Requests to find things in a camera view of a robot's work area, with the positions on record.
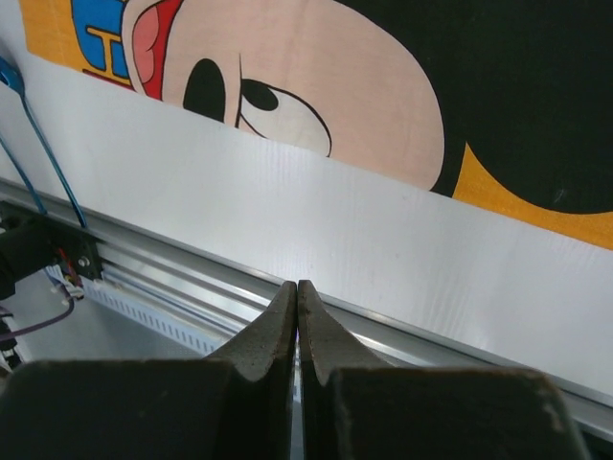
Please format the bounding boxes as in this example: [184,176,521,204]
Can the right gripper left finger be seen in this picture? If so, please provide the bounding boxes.
[1,282,296,459]

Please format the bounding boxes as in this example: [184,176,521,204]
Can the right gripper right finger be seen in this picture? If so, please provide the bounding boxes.
[297,281,589,459]

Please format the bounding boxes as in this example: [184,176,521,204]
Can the orange cartoon mouse placemat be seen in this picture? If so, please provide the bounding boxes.
[20,1,612,248]

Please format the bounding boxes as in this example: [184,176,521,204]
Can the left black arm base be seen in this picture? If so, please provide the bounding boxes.
[1,201,102,300]

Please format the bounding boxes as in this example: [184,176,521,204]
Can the blue metal spoon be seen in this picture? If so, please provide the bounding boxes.
[1,57,88,229]

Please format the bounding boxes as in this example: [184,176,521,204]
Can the perforated cable tray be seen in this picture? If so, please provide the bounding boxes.
[84,283,229,356]

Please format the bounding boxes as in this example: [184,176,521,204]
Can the aluminium mounting rail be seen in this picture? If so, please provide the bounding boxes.
[0,176,613,440]

